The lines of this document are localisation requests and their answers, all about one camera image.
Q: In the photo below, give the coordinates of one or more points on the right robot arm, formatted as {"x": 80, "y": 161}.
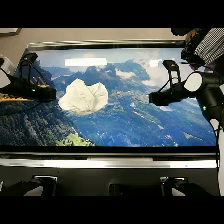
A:
{"x": 208, "y": 83}

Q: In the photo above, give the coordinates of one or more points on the silver frame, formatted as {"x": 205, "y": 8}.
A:
{"x": 110, "y": 163}

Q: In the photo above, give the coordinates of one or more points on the checked shirt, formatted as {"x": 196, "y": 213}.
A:
{"x": 210, "y": 45}

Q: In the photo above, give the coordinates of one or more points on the white garment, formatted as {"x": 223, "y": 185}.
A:
{"x": 83, "y": 97}

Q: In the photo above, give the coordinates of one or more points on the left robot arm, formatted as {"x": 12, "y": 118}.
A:
{"x": 15, "y": 87}

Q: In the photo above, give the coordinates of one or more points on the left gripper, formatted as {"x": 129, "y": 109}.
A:
{"x": 45, "y": 94}

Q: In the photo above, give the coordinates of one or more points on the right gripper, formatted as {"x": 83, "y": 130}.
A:
{"x": 162, "y": 97}

